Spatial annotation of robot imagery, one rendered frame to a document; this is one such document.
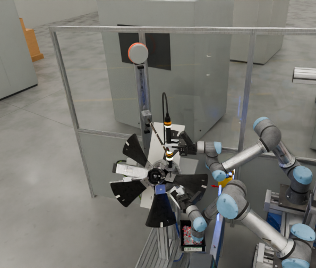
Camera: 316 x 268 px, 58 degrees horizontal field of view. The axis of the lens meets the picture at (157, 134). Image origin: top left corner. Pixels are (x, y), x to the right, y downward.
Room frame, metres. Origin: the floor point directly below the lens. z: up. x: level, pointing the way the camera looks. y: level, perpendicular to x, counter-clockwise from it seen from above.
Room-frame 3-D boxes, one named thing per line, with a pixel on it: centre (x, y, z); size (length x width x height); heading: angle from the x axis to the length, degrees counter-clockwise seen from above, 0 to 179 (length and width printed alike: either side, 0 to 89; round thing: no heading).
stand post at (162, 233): (1.70, 0.02, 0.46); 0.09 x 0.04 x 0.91; 69
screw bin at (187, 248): (1.32, -0.19, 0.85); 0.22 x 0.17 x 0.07; 175
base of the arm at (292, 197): (1.42, -0.93, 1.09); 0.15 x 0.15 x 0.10
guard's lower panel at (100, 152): (2.22, -0.33, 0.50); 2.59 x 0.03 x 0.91; 69
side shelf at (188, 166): (2.11, -0.16, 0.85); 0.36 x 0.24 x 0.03; 69
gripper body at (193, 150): (1.53, -0.19, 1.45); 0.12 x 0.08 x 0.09; 79
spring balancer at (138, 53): (2.25, 0.11, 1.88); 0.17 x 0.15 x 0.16; 69
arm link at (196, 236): (1.18, -0.21, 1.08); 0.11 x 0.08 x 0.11; 146
